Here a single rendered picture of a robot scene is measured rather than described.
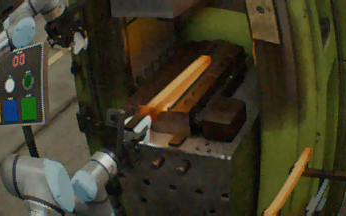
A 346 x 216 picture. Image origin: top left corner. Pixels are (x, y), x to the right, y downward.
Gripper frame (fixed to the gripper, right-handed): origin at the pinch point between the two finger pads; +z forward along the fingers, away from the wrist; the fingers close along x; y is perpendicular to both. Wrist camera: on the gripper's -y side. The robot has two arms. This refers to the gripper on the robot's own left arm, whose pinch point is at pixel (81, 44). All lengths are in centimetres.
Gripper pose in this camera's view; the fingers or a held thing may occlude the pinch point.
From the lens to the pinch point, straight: 166.8
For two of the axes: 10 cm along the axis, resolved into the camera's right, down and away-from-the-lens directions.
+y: -3.5, 8.4, -4.2
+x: 8.8, 1.4, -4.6
